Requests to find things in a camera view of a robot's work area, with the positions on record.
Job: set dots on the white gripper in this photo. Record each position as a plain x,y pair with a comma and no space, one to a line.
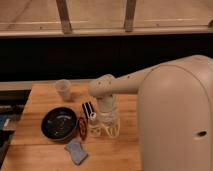
110,122

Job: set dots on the small clear bottle white cap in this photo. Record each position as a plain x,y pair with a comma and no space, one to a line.
94,125

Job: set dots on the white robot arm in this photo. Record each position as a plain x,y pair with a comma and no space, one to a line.
174,112

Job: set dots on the black white striped block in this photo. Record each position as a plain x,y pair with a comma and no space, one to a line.
88,110

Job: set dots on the blue sponge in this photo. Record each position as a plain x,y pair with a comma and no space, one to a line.
78,155

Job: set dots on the black round bowl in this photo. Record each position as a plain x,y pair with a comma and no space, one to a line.
59,123

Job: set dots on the translucent plastic cup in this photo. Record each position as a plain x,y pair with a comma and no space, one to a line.
63,88

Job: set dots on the red round ring object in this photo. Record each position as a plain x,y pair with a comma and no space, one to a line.
82,128

